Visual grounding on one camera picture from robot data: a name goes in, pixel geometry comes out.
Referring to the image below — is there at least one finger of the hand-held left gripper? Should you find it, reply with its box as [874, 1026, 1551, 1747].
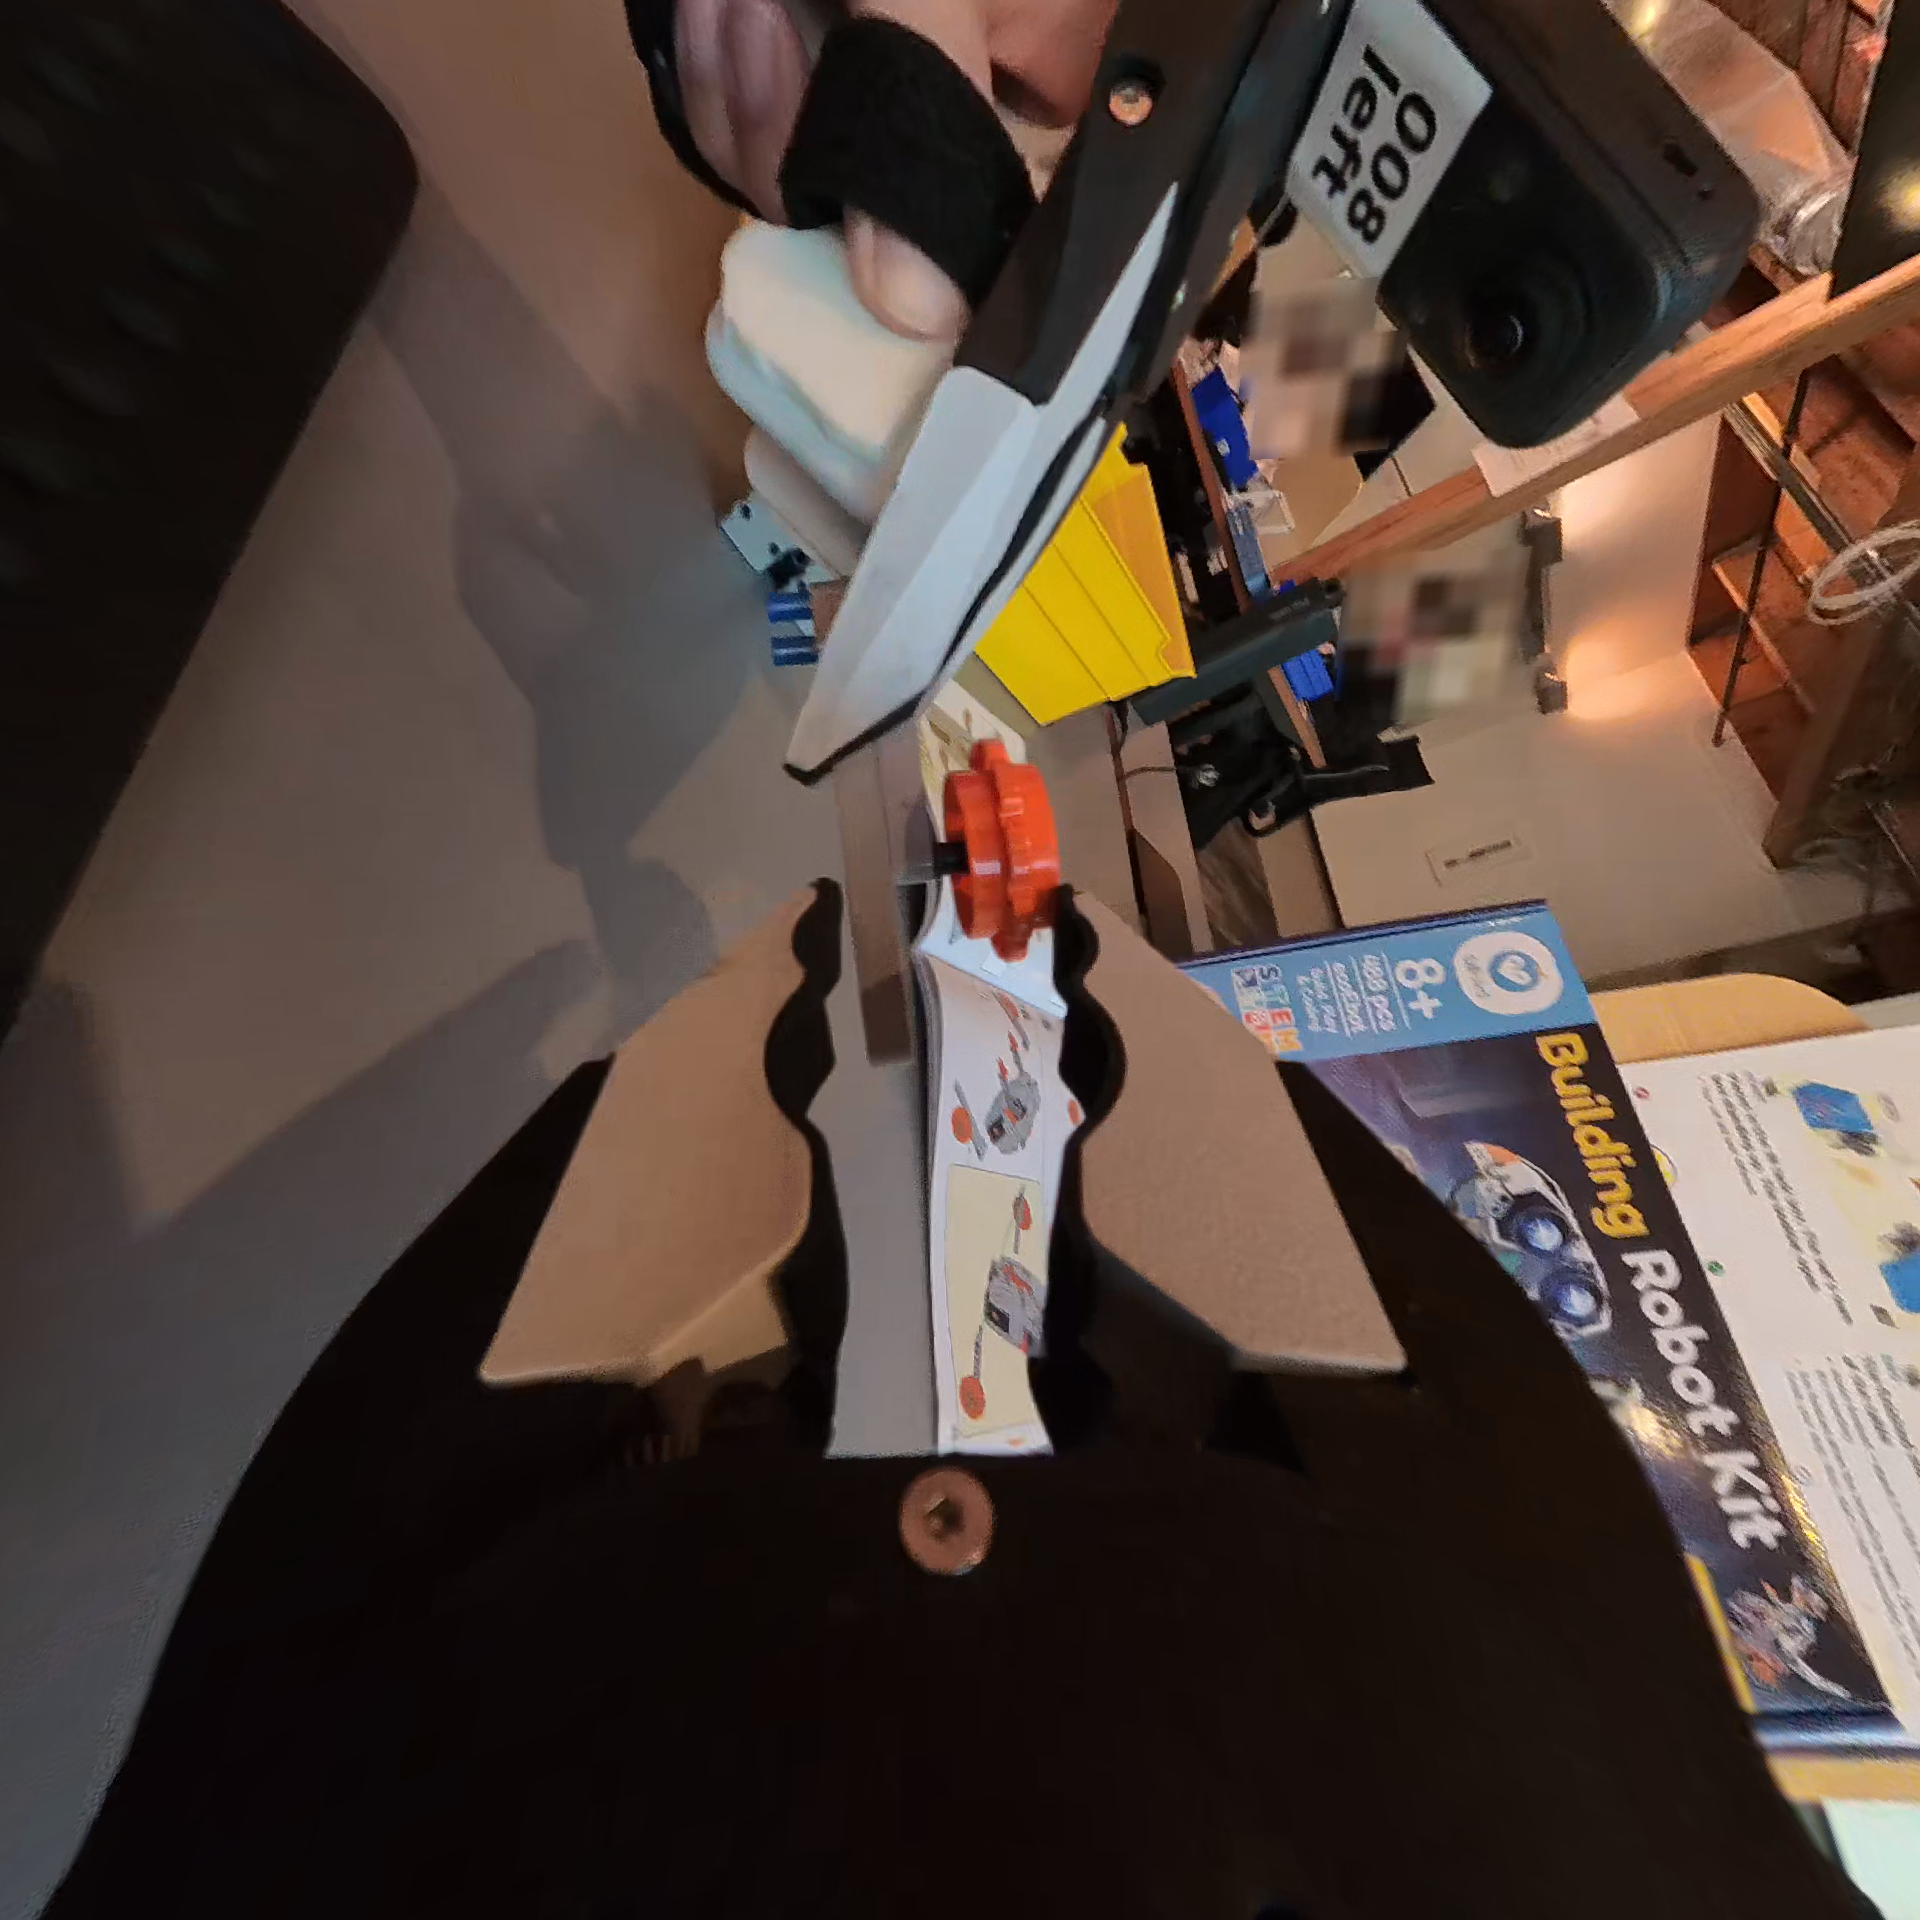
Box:
[938, 421, 1128, 682]
[784, 188, 1192, 786]

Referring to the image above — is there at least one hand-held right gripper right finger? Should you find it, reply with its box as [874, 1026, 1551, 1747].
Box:
[1042, 885, 1412, 1454]

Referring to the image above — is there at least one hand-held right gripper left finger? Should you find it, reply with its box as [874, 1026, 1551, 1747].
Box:
[480, 883, 848, 1454]

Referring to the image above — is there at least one orange gear wheel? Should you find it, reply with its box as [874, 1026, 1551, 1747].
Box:
[943, 739, 1061, 963]

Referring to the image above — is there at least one grey beam assembly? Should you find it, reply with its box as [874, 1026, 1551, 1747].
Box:
[835, 742, 927, 1064]

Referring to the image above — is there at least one person's left hand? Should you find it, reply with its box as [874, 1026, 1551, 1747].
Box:
[675, 0, 1124, 344]

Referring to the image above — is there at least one yellow plastic bin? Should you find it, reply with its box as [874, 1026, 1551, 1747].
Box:
[976, 427, 1200, 728]

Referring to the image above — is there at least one grey robot model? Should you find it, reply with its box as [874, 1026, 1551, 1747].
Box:
[717, 495, 825, 671]

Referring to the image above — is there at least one dark grey flat device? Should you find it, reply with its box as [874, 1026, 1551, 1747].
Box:
[1132, 575, 1347, 722]

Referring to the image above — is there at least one open instruction booklet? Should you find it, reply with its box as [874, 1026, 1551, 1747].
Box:
[908, 690, 1090, 1461]

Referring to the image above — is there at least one blue robot kit box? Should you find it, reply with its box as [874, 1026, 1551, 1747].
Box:
[1177, 900, 1920, 1760]

